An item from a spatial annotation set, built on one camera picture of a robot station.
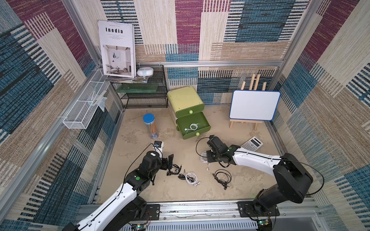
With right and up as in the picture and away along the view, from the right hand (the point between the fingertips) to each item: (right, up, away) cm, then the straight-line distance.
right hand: (208, 154), depth 89 cm
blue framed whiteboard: (+31, +31, +6) cm, 44 cm away
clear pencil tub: (-35, +21, -3) cm, 42 cm away
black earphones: (+8, -12, -4) cm, 15 cm away
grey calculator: (+31, +5, +7) cm, 32 cm away
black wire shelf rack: (-39, +41, +26) cm, 63 cm away
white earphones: (-8, +17, +8) cm, 20 cm away
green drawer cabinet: (-13, +29, +1) cm, 32 cm away
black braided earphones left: (-19, -9, -3) cm, 21 cm away
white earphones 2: (-10, -12, -6) cm, 17 cm away
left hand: (-25, +3, -8) cm, 26 cm away
